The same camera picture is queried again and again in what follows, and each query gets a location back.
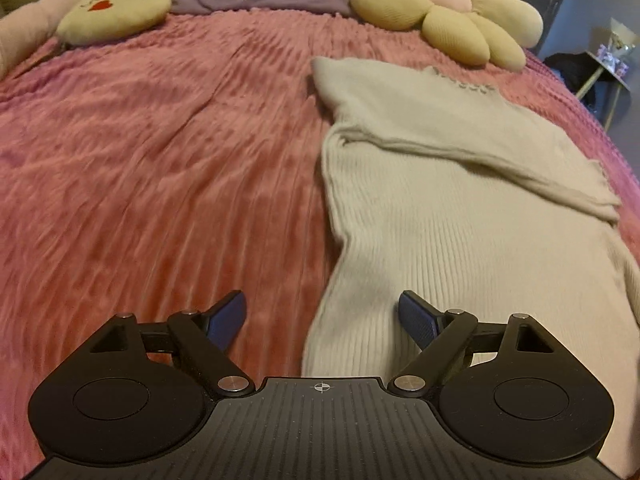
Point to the small side table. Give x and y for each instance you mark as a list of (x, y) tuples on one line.
[(611, 61)]

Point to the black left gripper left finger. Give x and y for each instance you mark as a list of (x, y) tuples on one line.
[(222, 322)]

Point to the pink plush toy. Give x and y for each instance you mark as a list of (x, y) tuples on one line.
[(26, 29)]

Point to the pink ribbed bed blanket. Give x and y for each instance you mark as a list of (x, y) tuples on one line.
[(160, 173)]

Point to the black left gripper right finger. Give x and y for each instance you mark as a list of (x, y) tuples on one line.
[(419, 319)]

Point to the cream ribbed knit sweater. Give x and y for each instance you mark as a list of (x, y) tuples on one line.
[(474, 203)]

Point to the yellow flower-shaped pillow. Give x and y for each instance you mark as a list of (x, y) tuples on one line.
[(471, 32)]

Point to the yellow kiss-face round pillow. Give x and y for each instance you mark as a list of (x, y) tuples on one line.
[(91, 22)]

